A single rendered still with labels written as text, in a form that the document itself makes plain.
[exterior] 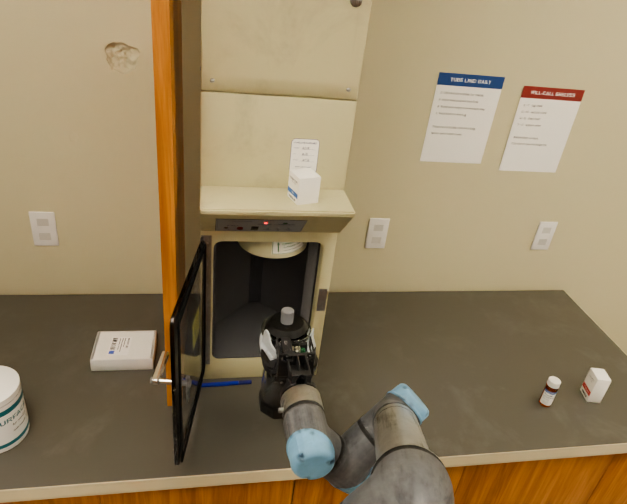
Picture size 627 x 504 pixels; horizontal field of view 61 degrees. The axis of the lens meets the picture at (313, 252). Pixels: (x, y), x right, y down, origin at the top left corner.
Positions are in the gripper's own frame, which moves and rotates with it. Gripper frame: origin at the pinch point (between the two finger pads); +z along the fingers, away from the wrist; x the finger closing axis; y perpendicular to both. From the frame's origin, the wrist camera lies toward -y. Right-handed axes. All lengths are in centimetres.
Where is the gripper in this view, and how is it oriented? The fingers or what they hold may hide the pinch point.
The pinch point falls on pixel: (285, 337)
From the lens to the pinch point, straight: 118.9
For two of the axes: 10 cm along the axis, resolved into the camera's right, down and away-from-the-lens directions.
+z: -1.7, -5.1, 8.5
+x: -9.8, 0.0, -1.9
